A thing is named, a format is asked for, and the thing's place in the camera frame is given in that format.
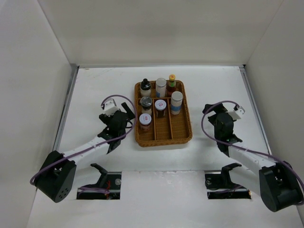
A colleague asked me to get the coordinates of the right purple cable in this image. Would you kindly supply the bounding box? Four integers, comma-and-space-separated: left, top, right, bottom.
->
201, 101, 304, 205

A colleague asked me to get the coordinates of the red label sauce jar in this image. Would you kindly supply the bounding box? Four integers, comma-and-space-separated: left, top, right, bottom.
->
139, 113, 152, 132

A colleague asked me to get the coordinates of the red chili sauce bottle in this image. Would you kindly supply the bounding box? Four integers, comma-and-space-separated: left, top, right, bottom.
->
167, 74, 176, 97

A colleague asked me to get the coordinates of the silver lid dark spice jar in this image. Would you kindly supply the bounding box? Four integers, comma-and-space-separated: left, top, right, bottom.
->
154, 99, 167, 118

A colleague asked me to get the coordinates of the black top glass grinder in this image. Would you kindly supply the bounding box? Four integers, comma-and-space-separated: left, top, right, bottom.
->
140, 96, 152, 116

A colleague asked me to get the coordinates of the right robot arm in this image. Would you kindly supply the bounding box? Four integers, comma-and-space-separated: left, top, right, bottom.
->
202, 101, 304, 212

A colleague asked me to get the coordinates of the right aluminium table rail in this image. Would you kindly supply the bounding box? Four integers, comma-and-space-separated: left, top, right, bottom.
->
239, 65, 272, 154

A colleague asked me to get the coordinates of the left aluminium table rail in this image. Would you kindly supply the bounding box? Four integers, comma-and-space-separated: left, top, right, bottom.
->
46, 64, 79, 158

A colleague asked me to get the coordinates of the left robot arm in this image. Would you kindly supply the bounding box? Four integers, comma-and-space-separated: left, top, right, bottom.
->
30, 99, 136, 203

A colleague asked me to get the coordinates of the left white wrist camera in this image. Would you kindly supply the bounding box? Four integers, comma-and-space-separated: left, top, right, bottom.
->
101, 98, 120, 117

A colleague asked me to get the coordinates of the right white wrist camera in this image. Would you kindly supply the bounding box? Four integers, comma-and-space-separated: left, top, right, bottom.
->
228, 106, 245, 121

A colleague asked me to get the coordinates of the black cap salt shaker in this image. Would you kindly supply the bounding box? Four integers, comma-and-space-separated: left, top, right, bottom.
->
140, 78, 151, 97

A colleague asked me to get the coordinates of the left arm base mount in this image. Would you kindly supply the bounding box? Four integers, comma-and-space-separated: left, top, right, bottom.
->
76, 163, 122, 200

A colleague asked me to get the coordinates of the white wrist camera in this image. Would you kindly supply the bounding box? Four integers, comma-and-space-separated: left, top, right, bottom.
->
228, 106, 245, 121
101, 98, 120, 117

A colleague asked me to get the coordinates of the aluminium table rail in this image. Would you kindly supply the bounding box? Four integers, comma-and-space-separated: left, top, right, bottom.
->
46, 64, 79, 158
239, 65, 272, 154

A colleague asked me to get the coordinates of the brown wicker divided tray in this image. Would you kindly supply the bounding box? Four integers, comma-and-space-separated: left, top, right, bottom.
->
135, 80, 192, 147

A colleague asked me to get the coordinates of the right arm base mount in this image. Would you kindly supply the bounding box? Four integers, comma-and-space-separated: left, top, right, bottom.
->
205, 163, 251, 200

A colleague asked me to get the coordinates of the blue label bead jar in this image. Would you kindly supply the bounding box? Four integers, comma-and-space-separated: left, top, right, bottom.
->
155, 78, 167, 98
171, 91, 183, 115

